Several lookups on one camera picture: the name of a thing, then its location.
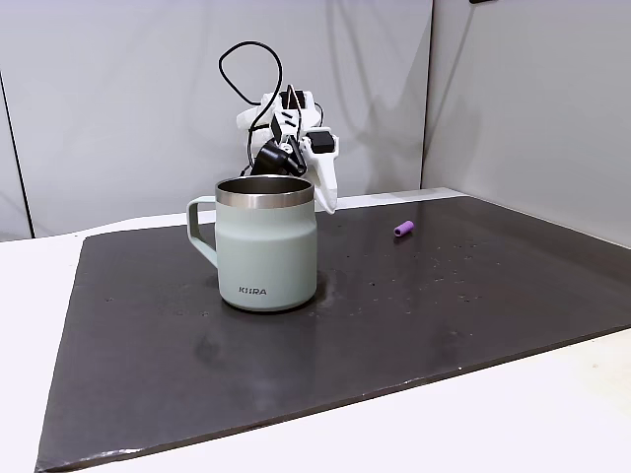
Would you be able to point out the purple pen grip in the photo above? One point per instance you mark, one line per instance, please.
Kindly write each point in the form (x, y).
(403, 230)

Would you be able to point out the pale green steel-rimmed mug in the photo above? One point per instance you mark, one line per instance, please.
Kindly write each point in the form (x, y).
(266, 251)

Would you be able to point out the dark grey table mat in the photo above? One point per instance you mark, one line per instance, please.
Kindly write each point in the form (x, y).
(394, 320)

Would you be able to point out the black camera box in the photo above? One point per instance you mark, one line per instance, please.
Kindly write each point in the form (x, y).
(270, 157)

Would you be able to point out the black wall-mounted object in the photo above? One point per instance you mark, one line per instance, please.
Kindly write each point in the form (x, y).
(480, 1)

